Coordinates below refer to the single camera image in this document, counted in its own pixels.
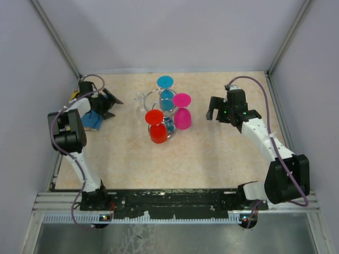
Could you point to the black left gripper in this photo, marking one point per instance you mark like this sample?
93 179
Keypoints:
104 112

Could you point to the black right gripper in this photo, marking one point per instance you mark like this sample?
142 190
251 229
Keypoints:
214 104

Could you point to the pink wine glass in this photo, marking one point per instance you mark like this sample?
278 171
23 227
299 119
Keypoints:
182 118

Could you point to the blue wine glass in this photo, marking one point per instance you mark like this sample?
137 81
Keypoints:
166 95

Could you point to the red wine glass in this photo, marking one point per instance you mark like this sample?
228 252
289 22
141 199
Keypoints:
157 130

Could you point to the clear wine glass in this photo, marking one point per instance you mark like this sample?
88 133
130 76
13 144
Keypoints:
140 111

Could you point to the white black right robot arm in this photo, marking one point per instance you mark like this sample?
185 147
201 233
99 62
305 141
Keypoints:
287 178

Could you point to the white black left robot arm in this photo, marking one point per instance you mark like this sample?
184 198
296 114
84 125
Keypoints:
68 136

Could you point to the chrome wine glass rack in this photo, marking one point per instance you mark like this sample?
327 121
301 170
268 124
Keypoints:
151 102

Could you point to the blue cloth with duck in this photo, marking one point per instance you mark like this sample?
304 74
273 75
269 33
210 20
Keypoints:
92 121

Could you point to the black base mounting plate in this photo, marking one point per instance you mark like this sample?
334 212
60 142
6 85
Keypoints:
206 203

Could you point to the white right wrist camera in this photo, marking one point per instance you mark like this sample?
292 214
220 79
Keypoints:
230 87

